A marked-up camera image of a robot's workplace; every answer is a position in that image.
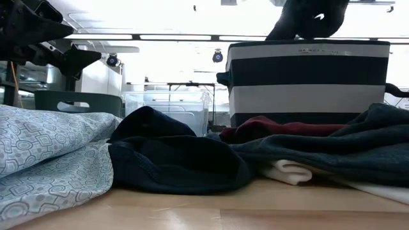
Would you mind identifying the navy shorts with white waistband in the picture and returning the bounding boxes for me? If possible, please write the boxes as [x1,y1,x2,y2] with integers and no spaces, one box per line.
[107,105,253,196]

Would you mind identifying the maroon cloth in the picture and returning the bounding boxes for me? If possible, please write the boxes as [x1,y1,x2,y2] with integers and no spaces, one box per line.
[219,115,348,144]

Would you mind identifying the dark metal rack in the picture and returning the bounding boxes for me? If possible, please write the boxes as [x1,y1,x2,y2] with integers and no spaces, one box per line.
[0,60,36,107]

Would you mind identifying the light blue patterned cloth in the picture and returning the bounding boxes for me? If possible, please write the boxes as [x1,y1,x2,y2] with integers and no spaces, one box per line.
[0,103,122,224]

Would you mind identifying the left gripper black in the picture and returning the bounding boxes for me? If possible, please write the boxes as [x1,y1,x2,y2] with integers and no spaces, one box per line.
[0,0,102,81]

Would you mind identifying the navy white striped fabric basket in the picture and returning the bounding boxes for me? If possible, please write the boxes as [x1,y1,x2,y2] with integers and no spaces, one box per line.
[216,40,409,128]

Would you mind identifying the yellow extension cord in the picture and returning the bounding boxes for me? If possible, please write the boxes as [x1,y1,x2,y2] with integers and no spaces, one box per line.
[10,61,24,109]

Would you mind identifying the long ceiling light rail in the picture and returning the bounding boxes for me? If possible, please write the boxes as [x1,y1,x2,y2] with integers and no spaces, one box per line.
[65,33,409,45]

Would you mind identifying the dark teal cloth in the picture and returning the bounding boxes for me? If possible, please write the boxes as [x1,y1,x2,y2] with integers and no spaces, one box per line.
[229,102,409,188]

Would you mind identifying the clear plastic bin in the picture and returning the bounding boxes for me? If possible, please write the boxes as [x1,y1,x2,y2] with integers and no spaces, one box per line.
[123,91,212,137]

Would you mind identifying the black background table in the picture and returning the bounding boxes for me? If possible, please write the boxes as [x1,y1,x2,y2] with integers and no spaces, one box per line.
[167,82,217,124]

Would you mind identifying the teal plastic basket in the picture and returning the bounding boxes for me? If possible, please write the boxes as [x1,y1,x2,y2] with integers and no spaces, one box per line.
[34,90,123,118]

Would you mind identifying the white cloth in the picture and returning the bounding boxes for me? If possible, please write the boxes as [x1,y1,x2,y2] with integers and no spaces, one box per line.
[260,159,409,205]

